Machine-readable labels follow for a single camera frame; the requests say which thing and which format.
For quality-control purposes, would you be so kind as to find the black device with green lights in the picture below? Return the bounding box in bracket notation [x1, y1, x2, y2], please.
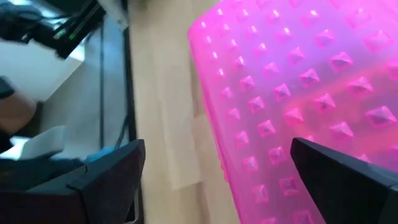
[0, 0, 107, 60]

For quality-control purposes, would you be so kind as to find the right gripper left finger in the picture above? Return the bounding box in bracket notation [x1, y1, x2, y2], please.
[0, 139, 146, 224]

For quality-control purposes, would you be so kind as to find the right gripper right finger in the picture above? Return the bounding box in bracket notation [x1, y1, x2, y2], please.
[290, 138, 398, 224]

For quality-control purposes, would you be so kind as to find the white object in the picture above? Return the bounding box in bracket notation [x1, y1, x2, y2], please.
[6, 125, 67, 160]

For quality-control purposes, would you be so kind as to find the pink plastic basket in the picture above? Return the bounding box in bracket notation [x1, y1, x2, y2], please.
[187, 0, 398, 224]

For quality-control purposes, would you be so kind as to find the person's hand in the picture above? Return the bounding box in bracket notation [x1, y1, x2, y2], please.
[0, 91, 37, 135]

